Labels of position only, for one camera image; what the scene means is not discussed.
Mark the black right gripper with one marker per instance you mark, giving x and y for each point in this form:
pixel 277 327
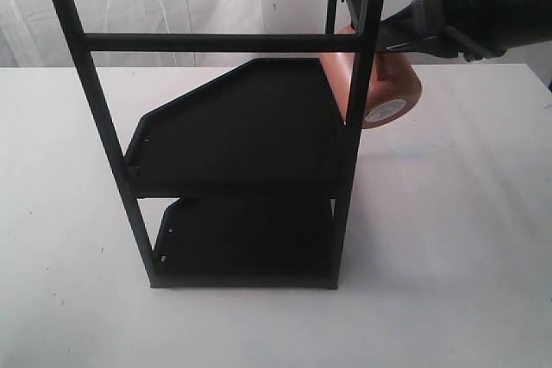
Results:
pixel 477 29

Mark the copper-coloured mug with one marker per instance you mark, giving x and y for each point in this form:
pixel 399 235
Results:
pixel 394 87

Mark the black metal shelf rack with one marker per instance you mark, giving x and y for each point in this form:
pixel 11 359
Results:
pixel 246 180

